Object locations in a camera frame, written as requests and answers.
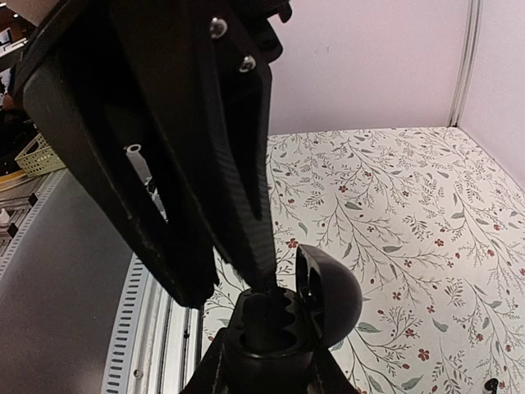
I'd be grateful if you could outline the black earbud with stem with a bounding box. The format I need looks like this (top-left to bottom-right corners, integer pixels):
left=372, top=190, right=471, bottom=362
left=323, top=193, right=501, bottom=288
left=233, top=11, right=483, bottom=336
left=482, top=378, right=499, bottom=394

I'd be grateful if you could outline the left aluminium frame post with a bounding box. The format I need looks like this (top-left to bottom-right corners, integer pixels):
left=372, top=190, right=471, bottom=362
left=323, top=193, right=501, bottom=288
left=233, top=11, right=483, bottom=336
left=448, top=0, right=483, bottom=127

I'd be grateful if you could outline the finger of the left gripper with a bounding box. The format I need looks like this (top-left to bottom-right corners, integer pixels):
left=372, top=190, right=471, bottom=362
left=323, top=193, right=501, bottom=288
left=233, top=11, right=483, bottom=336
left=109, top=1, right=276, bottom=290
left=23, top=49, right=217, bottom=307

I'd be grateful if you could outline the floral patterned table mat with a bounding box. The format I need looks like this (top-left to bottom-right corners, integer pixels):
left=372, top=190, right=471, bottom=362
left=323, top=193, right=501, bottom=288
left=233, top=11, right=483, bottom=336
left=267, top=127, right=524, bottom=393

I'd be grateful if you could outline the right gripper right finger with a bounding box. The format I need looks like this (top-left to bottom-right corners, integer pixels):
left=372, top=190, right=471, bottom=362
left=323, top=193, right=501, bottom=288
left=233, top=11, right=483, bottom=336
left=311, top=348, right=358, bottom=394

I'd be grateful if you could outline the green plastic basket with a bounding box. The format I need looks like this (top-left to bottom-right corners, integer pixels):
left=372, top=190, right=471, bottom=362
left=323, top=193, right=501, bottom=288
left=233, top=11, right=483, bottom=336
left=15, top=133, right=66, bottom=177

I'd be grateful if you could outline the front aluminium rail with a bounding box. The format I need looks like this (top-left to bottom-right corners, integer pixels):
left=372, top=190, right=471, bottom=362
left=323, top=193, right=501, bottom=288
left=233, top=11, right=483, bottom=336
left=100, top=255, right=203, bottom=394

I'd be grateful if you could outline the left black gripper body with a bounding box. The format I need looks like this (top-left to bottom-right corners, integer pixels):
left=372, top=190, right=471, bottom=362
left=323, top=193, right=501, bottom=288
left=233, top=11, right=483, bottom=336
left=11, top=0, right=293, bottom=124

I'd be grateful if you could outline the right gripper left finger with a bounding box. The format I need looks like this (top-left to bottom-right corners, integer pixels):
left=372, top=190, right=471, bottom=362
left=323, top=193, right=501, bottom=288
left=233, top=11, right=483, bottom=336
left=180, top=328, right=230, bottom=394

